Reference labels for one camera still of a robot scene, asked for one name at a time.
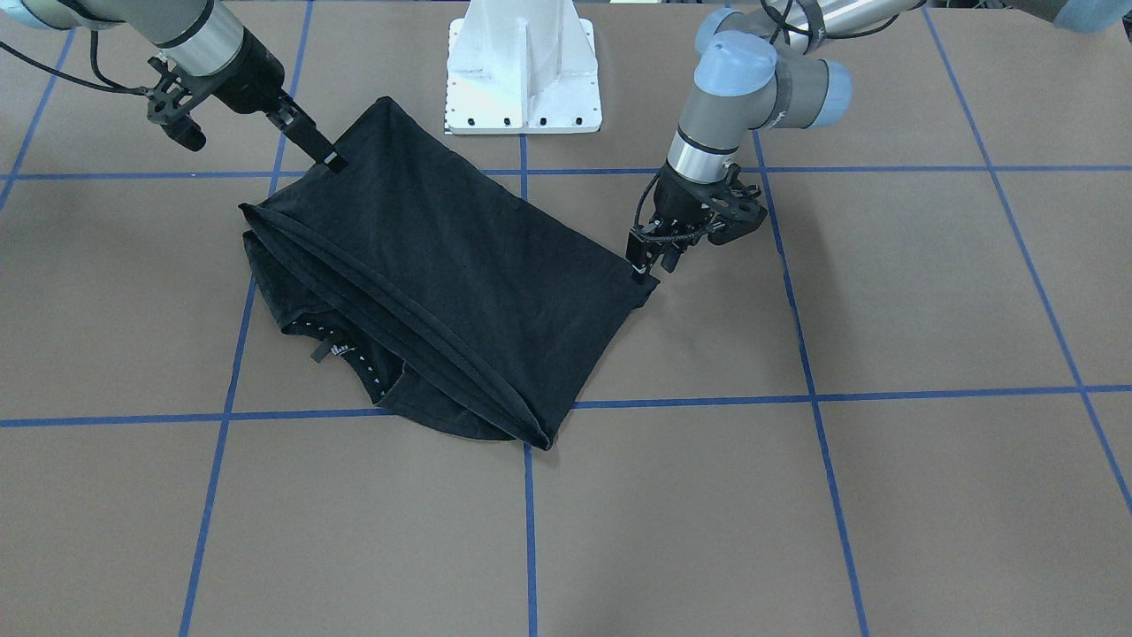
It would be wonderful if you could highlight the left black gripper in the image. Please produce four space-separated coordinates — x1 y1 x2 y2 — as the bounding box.
626 167 734 285

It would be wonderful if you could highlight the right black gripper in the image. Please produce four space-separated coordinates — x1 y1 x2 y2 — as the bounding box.
211 31 348 173

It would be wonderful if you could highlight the black graphic t-shirt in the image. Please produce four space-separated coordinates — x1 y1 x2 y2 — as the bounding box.
240 96 658 450

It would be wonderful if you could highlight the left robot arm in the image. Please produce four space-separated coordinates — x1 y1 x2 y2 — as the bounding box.
625 1 921 285

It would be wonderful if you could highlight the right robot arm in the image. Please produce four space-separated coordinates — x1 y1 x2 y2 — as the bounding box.
3 1 348 171

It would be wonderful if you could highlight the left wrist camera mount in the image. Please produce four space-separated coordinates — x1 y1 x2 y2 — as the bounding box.
708 177 769 246

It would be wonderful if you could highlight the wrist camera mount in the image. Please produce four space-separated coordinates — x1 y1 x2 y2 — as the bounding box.
144 57 206 152
708 177 769 246

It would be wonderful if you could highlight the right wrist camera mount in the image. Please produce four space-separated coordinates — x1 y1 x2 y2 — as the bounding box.
144 57 206 152

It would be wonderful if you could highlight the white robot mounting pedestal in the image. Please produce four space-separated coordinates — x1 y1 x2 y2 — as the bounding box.
441 1 603 134

